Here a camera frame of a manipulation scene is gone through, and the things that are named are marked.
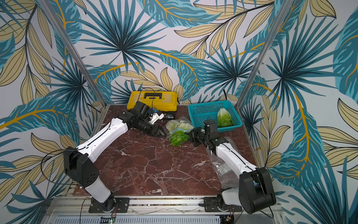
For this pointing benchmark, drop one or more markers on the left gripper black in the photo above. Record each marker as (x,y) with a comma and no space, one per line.
(156,134)

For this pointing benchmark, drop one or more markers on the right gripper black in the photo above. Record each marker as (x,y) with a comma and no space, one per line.
(199,136)

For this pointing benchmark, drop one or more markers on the chinese cabbage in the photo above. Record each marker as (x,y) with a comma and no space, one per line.
(175,125)
(224,118)
(178,137)

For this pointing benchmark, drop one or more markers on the clear zipper bag blue seal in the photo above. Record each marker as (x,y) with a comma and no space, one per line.
(181,118)

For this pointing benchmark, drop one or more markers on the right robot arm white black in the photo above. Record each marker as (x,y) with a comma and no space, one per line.
(255,191)

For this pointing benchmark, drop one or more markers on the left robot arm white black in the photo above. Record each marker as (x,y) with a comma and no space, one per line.
(79,162)

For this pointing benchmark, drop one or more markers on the teal plastic basket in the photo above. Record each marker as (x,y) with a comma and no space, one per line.
(198,113)

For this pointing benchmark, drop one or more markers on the yellow black toolbox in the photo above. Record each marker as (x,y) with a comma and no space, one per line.
(165,101)

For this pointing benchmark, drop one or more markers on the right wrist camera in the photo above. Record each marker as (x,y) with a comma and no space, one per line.
(210,126)

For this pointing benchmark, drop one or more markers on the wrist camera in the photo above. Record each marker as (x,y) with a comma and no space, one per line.
(147,113)
(210,126)

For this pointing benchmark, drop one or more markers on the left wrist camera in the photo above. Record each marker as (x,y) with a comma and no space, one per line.
(147,113)

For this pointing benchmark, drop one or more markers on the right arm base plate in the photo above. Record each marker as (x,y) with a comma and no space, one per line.
(214,204)

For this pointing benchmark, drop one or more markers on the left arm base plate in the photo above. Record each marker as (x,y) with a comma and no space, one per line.
(111,205)

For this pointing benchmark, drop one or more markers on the right aluminium frame post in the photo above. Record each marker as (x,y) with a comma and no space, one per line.
(266,46)

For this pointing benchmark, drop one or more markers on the aluminium frame post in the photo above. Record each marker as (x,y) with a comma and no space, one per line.
(61,31)
(266,46)

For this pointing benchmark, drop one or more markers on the front aluminium rail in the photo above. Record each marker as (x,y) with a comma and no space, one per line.
(156,210)

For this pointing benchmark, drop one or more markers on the left aluminium frame post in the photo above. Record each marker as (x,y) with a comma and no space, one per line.
(61,31)

